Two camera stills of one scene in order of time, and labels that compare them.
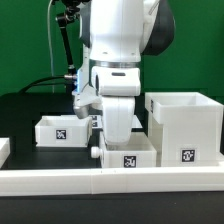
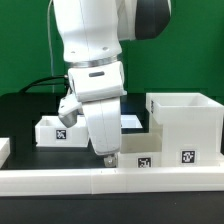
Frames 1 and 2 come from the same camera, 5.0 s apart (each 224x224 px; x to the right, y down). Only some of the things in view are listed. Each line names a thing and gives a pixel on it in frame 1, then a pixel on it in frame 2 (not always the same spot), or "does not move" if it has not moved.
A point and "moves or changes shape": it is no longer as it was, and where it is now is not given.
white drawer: (62, 131) does not move
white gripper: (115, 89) -> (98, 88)
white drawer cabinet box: (186, 128) does not move
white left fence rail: (5, 150) does not move
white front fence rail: (64, 182) does not move
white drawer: (139, 152) moves or changes shape
